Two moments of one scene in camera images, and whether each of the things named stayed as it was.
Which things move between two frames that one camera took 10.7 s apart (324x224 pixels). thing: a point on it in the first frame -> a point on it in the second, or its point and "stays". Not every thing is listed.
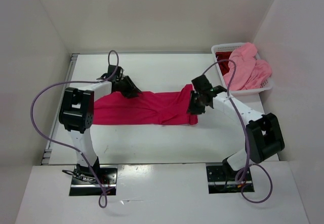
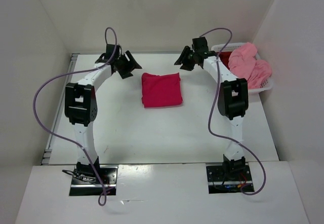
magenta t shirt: x=169 y=107 -> x=161 y=91
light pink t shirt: x=249 y=72 stays
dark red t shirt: x=224 y=65 stays
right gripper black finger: x=197 y=110 -> x=188 y=65
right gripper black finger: x=194 y=102 -> x=181 y=59
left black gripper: x=132 y=88 -> x=131 y=65
